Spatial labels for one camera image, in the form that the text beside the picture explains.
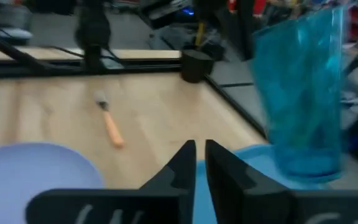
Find yellow floor cable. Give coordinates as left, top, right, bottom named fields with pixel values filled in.
left=195, top=21, right=207, bottom=48

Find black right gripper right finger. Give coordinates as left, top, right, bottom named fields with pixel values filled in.
left=205, top=139, right=358, bottom=224

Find black aluminium table frame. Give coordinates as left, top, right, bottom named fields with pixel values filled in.
left=0, top=26, right=269, bottom=139

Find black plant pot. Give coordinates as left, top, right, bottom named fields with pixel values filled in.
left=180, top=49, right=214, bottom=84

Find blue translucent plastic cup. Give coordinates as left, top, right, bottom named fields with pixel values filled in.
left=250, top=5, right=350, bottom=184

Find lavender round plate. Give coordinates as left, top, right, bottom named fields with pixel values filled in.
left=0, top=142, right=105, bottom=224

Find orange-handled metal spoon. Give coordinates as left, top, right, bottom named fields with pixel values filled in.
left=93, top=91, right=126, bottom=149

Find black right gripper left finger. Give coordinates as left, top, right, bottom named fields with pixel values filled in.
left=26, top=139, right=197, bottom=224

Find blue plastic tray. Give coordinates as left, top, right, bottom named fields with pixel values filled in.
left=193, top=144, right=334, bottom=224

